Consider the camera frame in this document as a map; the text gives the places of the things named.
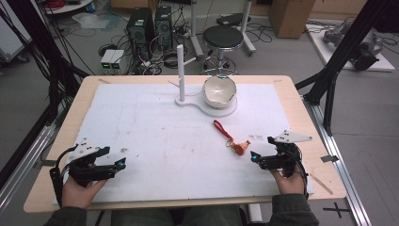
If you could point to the aluminium rail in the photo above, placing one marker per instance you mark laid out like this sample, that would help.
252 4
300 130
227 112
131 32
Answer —
338 163
22 166

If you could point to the white table leg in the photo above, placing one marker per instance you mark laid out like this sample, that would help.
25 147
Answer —
254 213

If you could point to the person's leg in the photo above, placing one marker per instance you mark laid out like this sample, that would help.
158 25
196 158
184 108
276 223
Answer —
213 216
142 217

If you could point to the black computer tower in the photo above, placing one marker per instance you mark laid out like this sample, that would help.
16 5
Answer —
163 26
140 29

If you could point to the person's right hand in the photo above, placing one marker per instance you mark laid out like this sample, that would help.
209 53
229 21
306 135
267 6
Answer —
288 185

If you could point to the round white table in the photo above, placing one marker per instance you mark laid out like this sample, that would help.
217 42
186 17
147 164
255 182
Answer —
67 5

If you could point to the person's left leg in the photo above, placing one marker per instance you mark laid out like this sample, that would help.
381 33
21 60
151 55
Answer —
142 217

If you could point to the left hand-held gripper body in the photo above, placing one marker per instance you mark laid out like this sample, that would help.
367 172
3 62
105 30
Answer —
91 171

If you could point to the white platform board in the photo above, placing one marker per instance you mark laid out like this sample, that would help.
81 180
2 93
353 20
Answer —
348 50

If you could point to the black metal frame stand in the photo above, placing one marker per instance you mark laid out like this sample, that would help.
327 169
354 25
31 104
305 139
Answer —
40 53
338 59

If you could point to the grey tape piece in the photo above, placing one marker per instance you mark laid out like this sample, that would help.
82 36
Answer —
329 158

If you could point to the brown wooden cabinet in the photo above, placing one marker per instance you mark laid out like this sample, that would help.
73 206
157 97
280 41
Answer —
290 17

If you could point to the white shell bowl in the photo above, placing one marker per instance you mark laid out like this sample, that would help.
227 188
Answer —
219 91

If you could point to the white foam board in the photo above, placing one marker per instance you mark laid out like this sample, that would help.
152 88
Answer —
175 147

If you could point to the grey robot equipment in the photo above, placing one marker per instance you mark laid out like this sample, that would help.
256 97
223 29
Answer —
357 42

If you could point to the white peg stand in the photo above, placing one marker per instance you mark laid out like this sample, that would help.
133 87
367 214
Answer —
191 102

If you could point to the person's left hand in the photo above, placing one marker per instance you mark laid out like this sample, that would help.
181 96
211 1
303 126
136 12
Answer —
78 193

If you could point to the clear plastic sheet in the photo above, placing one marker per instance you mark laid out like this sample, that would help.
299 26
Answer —
95 21

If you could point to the person's right leg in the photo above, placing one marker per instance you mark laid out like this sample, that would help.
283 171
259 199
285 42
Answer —
213 216

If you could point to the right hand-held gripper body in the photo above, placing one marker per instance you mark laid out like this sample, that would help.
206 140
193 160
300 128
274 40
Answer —
287 157

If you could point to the thin wooden stick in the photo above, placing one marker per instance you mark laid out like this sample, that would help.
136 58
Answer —
321 184

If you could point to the white box green display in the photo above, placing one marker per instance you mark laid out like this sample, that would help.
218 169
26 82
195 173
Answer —
107 59
117 60

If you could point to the black round stool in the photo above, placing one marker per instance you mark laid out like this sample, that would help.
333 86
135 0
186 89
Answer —
222 39

